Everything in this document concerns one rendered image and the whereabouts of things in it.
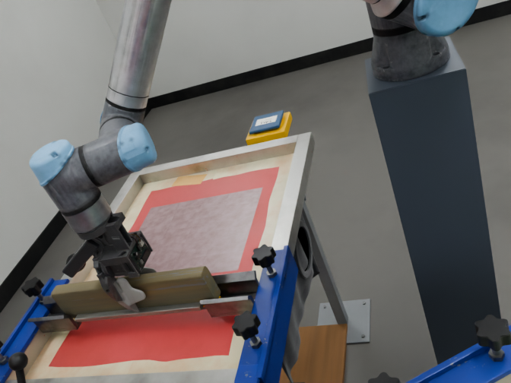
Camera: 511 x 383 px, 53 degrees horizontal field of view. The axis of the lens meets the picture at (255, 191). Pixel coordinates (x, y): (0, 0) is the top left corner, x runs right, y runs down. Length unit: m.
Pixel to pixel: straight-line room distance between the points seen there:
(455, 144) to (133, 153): 0.63
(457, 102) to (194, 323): 0.66
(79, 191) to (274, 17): 3.82
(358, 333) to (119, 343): 1.23
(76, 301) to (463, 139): 0.85
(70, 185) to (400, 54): 0.64
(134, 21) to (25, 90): 3.09
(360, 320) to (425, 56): 1.37
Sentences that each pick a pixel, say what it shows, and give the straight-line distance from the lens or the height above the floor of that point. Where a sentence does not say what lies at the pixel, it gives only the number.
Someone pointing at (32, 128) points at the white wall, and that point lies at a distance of 3.93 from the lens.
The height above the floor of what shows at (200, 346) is 0.95.
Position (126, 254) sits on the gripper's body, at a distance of 0.94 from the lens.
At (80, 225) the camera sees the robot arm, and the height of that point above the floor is 1.24.
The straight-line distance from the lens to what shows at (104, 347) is 1.13.
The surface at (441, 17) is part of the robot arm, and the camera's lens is 0.88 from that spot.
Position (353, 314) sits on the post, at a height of 0.01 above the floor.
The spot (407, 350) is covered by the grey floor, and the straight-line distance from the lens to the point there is 2.07.
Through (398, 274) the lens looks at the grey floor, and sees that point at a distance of 2.33.
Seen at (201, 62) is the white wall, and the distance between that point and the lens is 4.89.
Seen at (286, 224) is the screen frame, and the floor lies 0.99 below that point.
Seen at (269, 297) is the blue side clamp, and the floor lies 1.00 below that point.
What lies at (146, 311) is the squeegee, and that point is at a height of 1.01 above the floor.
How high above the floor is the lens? 1.64
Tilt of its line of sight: 31 degrees down
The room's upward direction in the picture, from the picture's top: 23 degrees counter-clockwise
